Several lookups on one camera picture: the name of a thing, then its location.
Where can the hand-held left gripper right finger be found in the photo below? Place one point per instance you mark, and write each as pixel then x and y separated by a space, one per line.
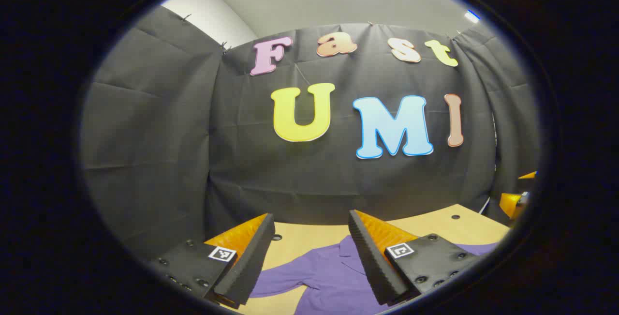
pixel 372 262

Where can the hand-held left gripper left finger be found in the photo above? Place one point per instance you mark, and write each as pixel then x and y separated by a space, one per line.
pixel 251 257

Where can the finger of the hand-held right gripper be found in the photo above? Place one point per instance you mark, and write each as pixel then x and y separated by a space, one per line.
pixel 510 204
pixel 528 175

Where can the purple button shirt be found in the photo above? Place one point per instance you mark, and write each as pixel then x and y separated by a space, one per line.
pixel 329 276

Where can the black backdrop cloth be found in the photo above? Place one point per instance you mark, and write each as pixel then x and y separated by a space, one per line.
pixel 242 170

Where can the small white ceiling light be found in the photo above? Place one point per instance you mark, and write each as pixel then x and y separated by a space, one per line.
pixel 472 15

